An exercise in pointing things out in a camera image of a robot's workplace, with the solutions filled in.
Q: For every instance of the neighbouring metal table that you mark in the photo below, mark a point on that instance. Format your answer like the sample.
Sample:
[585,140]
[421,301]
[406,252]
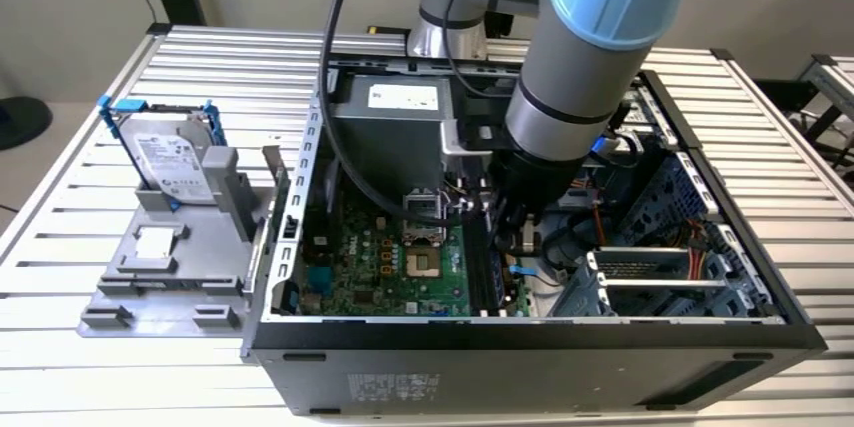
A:
[824,72]

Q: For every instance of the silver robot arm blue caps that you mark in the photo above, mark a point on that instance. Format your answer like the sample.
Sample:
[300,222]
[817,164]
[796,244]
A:
[588,72]

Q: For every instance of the graphics card with metal bracket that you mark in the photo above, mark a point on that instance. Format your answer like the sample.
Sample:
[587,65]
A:
[277,182]

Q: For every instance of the grey power supply unit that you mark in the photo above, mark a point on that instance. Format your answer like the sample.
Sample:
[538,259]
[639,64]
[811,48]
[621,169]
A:
[394,147]

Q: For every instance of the grey disk bay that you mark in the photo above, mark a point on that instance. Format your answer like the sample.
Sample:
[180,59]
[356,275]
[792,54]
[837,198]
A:
[641,259]

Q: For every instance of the black open PC case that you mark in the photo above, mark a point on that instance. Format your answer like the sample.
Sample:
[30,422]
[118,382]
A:
[468,377]

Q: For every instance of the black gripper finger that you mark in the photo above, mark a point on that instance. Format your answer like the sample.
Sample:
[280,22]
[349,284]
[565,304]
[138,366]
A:
[529,237]
[505,227]

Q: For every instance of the green motherboard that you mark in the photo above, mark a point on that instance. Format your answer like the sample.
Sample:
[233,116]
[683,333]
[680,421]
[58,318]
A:
[374,292]

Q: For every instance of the grey parts rack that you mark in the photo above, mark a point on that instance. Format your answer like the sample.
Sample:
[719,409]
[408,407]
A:
[201,247]

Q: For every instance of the silver CPU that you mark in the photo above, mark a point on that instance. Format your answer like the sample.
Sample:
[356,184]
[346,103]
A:
[156,244]

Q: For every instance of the black case fan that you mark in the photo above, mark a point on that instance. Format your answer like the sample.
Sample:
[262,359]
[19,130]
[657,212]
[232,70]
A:
[328,219]

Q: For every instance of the black round stand base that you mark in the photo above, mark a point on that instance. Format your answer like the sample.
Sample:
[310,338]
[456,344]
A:
[23,122]

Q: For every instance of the hard disk in blue carrier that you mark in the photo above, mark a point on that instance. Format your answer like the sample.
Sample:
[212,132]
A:
[168,162]

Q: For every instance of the RAM stick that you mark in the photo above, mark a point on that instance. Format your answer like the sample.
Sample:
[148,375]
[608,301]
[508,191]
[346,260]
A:
[168,288]
[502,282]

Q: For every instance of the yellow black connector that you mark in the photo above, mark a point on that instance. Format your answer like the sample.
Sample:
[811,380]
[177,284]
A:
[380,30]

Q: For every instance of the CPU socket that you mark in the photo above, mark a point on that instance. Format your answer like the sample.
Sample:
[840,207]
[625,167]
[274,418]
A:
[425,261]

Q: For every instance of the black RAM slot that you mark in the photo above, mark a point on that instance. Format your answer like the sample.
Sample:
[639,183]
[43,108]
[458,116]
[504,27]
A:
[473,267]
[481,267]
[489,272]

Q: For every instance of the teal board connector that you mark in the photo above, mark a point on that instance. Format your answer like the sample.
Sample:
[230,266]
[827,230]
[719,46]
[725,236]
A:
[321,279]

